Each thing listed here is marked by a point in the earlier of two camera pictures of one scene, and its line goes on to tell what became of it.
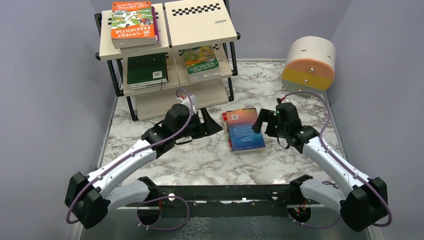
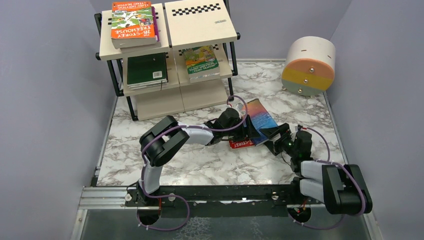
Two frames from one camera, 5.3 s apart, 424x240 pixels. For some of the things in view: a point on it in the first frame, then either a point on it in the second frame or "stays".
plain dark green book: [147, 69] stays
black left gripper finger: [209, 126] -> [252, 132]
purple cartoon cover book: [147, 46] stays
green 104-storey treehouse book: [201, 60] stays
